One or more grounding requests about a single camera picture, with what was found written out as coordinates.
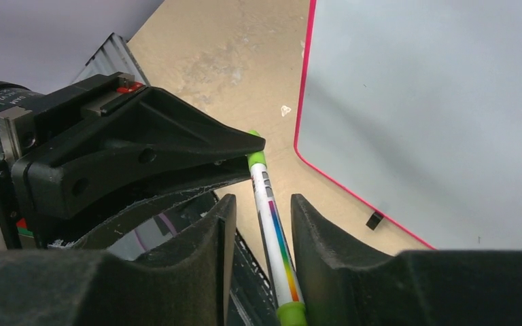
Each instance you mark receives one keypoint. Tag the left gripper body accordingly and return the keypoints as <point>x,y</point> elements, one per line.
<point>29,119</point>

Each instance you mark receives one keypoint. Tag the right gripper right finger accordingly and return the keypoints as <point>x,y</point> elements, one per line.
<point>344,281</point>

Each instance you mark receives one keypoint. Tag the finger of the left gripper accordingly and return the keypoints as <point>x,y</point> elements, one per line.
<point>151,133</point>
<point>182,196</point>

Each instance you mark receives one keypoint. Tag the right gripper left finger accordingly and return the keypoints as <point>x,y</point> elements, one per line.
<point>184,281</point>

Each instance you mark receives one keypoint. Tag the white green marker pen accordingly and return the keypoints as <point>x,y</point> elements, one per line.
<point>286,289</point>

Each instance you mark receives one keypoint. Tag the pink framed whiteboard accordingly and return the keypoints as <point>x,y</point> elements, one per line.
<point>415,108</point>

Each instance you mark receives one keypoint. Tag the green marker cap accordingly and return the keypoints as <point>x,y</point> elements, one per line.
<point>257,157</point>

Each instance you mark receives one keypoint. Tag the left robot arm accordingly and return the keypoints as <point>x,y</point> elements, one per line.
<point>107,150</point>

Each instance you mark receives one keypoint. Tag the black whiteboard stand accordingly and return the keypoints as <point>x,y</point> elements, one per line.
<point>374,220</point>

